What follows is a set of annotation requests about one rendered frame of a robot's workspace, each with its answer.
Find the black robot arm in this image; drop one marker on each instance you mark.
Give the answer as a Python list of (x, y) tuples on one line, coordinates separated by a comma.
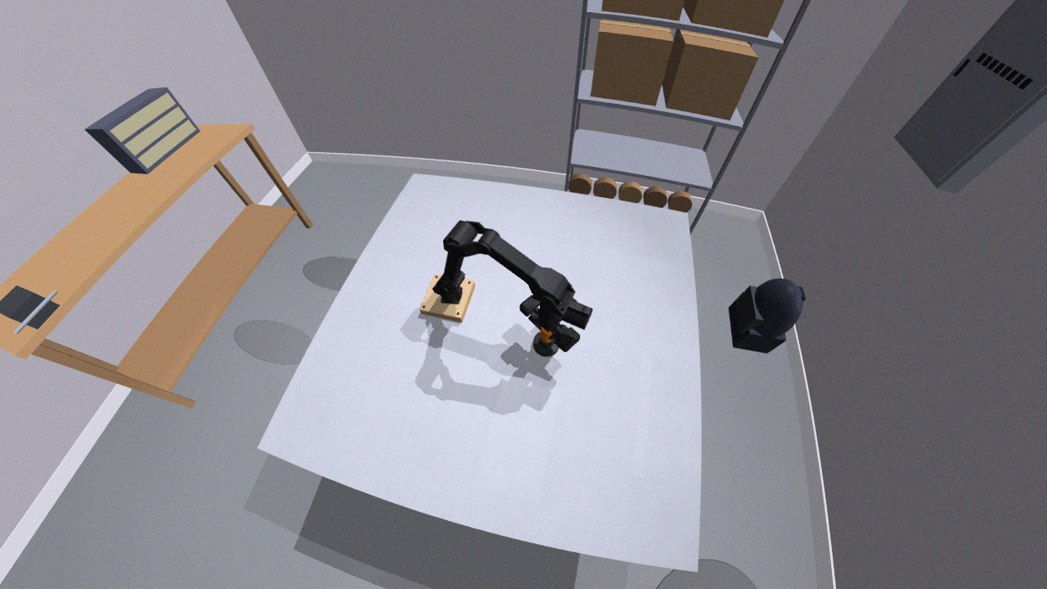
[(547, 285)]

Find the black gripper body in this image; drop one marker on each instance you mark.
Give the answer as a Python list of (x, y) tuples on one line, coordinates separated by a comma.
[(566, 337)]

